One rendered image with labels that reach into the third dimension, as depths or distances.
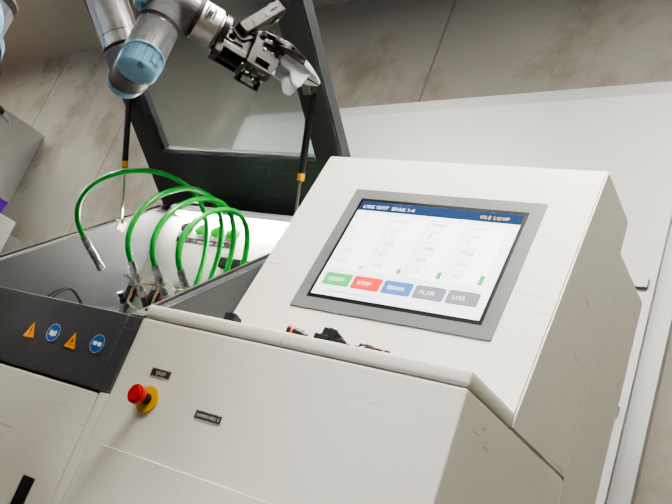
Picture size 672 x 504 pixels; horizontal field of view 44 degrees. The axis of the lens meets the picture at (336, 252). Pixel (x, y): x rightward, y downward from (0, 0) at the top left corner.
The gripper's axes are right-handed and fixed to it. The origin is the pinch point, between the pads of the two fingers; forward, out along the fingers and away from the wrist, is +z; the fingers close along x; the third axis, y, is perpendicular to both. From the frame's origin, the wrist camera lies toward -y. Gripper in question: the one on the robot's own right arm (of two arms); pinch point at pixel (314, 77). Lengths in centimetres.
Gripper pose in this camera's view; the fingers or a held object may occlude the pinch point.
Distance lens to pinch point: 162.8
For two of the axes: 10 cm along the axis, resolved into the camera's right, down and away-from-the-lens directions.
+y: -2.7, 8.6, -4.4
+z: 8.4, 4.3, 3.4
